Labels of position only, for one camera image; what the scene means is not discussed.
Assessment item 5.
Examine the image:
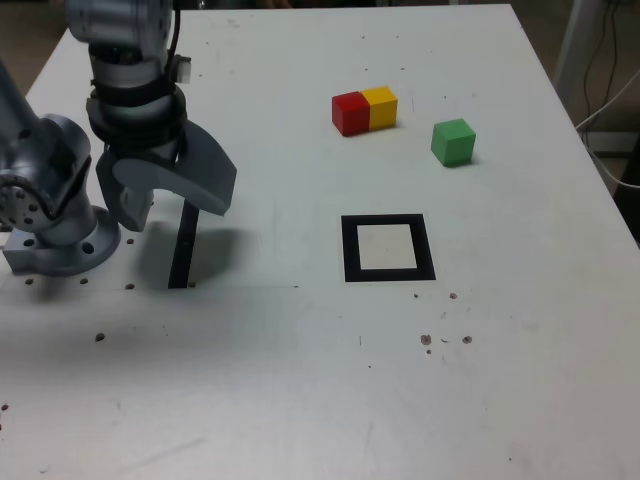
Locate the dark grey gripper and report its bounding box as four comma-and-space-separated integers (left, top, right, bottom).
94, 121, 238, 233

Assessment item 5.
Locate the red cube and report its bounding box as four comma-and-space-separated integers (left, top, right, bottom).
331, 91, 371, 137

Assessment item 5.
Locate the yellow cube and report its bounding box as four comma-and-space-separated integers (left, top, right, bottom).
360, 85, 399, 133

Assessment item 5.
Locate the green cube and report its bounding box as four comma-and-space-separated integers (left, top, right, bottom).
430, 118, 477, 168

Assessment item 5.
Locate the black tape square outline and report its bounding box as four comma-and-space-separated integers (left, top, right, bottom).
340, 213, 437, 284

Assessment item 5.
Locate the black tape strip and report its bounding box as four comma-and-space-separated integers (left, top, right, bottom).
167, 199, 201, 290

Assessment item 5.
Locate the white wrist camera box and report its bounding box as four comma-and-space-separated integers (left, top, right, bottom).
172, 53, 194, 84

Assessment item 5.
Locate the black camera cable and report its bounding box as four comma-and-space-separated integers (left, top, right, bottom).
167, 0, 182, 64

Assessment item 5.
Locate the white frame post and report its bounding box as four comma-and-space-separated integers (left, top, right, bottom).
552, 0, 609, 109

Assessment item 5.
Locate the white cable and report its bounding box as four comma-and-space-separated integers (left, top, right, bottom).
589, 145, 640, 190
574, 68, 640, 132

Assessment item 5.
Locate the dark hanging cable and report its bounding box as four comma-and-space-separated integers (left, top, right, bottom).
582, 0, 622, 119

